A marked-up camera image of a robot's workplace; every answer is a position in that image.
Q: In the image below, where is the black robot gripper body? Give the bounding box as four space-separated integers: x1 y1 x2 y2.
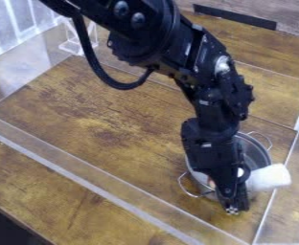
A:
180 118 243 179

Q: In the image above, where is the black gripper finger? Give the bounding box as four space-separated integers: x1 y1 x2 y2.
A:
211 166 251 214

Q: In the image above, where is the silver metal pot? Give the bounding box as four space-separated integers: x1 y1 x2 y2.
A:
177 132 272 201

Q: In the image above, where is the white plush mushroom red cap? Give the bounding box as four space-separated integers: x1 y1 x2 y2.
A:
246 164 291 193

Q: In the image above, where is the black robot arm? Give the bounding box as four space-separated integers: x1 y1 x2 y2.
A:
40 0 254 212

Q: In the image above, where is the black bar on table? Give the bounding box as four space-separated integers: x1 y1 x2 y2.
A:
193 4 278 31

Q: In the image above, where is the clear acrylic triangle bracket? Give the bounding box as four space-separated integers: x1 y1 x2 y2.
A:
58 18 98 56

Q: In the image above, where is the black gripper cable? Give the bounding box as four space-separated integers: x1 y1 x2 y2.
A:
70 13 156 91

